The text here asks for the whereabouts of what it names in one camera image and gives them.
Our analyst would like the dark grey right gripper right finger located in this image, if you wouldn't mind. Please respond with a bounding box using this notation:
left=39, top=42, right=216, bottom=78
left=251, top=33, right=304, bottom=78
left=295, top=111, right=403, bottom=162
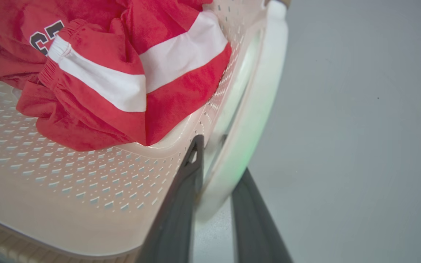
left=231, top=168, right=293, bottom=263

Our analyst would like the red and white garment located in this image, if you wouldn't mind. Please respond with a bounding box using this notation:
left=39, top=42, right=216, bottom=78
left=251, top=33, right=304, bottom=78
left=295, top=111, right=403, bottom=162
left=0, top=0, right=232, bottom=152

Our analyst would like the white perforated plastic laundry basket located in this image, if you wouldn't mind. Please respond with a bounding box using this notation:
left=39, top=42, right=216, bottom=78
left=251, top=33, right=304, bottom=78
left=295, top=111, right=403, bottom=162
left=0, top=0, right=290, bottom=263

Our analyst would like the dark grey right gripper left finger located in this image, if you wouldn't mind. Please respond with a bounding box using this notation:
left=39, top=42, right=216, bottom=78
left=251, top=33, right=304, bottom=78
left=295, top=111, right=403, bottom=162
left=136, top=134, right=205, bottom=263

